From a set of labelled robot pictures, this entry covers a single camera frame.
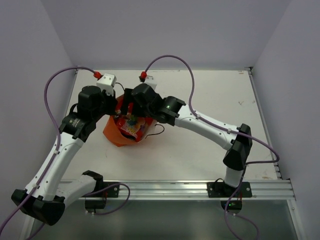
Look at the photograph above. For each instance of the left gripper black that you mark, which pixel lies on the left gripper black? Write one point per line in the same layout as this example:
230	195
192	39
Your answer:
111	102

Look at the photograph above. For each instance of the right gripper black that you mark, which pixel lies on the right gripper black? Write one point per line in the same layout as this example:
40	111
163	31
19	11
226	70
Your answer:
127	98

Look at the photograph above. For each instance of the orange paper bag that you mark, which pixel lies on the orange paper bag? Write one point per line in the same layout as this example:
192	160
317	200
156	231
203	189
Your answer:
112	133

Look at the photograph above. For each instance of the red gummy snack bag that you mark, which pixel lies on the red gummy snack bag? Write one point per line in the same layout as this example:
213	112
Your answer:
130	126

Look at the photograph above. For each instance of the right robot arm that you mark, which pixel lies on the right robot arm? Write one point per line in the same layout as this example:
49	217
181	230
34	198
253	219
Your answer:
234	140

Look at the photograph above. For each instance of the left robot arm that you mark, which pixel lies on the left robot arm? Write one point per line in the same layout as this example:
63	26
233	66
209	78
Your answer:
43	199

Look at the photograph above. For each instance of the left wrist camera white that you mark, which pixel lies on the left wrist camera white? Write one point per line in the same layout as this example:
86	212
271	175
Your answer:
106	83

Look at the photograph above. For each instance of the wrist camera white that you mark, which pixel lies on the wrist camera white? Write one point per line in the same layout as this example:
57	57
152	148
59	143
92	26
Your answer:
148	79
106	83

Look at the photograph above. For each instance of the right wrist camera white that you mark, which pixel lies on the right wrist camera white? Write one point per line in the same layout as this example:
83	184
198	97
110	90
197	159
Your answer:
148	79

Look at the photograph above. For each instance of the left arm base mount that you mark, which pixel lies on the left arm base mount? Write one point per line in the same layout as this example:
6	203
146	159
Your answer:
97	201

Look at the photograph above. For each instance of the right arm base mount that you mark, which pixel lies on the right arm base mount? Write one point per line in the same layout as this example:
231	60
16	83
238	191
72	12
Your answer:
218	189

